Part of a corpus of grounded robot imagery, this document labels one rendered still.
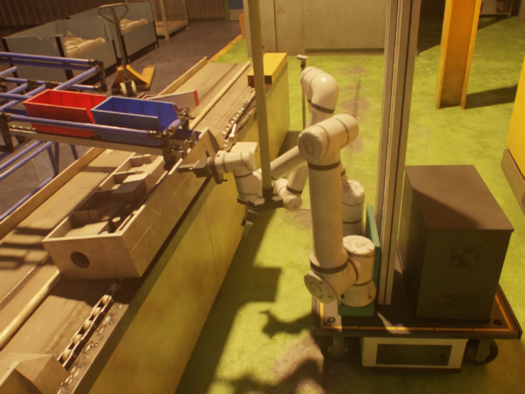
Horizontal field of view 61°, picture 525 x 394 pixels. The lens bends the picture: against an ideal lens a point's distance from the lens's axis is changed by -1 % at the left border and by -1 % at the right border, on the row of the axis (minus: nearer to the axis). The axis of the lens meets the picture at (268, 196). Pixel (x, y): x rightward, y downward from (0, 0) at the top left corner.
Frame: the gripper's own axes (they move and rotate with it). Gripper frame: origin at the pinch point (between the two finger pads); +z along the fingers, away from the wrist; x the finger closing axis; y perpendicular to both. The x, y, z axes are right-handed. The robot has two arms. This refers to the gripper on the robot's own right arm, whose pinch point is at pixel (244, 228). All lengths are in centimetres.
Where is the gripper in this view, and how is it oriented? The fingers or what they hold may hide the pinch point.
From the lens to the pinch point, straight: 245.1
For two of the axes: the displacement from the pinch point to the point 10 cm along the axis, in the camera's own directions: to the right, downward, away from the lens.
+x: -0.7, -4.1, 9.1
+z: -3.4, 8.7, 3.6
